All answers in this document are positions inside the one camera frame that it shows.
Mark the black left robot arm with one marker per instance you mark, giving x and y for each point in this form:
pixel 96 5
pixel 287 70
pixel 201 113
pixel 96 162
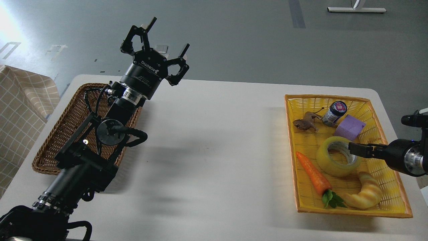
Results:
pixel 87 160

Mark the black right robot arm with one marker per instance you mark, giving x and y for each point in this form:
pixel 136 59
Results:
pixel 416 158

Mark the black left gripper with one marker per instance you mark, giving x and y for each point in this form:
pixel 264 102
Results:
pixel 147 69

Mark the beige checkered cloth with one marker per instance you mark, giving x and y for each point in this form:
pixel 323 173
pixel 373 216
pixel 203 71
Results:
pixel 26 100

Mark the yellow tape roll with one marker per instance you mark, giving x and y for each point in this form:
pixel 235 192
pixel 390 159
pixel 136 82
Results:
pixel 334 157

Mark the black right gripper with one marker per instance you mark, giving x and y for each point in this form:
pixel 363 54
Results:
pixel 395 153

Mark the orange toy carrot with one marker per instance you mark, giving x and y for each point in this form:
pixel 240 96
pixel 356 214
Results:
pixel 319 182

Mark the brown wicker basket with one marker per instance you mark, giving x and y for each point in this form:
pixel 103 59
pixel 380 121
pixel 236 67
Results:
pixel 72 117

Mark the small dark jar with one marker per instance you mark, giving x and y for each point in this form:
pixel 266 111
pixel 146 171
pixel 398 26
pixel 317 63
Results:
pixel 334 113

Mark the toy croissant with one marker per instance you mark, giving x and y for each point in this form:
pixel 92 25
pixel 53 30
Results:
pixel 369 195

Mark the white metal stand base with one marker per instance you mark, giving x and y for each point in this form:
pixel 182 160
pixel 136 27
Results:
pixel 357 7

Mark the yellow plastic basket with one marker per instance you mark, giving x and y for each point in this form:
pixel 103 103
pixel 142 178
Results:
pixel 394 201

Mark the brown toy animal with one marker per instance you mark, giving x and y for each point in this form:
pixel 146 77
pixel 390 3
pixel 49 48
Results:
pixel 307 122

